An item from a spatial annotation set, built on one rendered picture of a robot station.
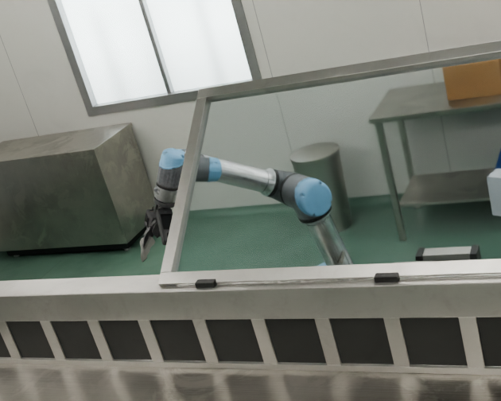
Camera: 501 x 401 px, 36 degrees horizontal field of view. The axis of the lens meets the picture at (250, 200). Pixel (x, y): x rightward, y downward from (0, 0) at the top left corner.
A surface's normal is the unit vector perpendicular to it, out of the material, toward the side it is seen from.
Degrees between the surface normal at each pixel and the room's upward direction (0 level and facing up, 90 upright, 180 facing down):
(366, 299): 90
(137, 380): 0
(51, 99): 90
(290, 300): 90
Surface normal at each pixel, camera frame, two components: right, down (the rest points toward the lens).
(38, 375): -0.25, -0.90
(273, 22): -0.37, 0.44
